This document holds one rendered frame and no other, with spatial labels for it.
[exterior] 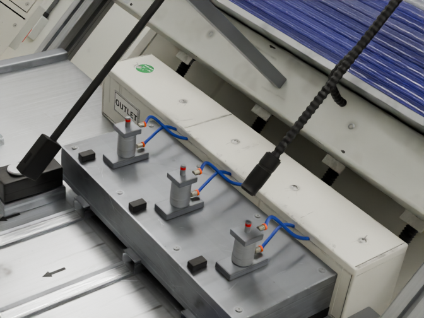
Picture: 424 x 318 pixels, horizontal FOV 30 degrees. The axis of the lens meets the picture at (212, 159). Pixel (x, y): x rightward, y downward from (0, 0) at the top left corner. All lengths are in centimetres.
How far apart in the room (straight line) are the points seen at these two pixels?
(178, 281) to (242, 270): 7
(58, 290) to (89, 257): 6
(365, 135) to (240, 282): 23
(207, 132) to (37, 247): 25
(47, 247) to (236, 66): 33
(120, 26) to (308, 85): 257
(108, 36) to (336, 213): 270
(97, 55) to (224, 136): 254
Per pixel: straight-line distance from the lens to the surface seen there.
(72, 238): 92
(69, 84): 122
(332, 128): 91
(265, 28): 98
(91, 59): 350
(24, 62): 126
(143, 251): 86
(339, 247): 83
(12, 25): 216
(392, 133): 88
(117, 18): 352
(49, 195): 96
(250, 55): 91
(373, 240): 85
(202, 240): 83
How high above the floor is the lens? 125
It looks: 2 degrees down
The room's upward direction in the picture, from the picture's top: 38 degrees clockwise
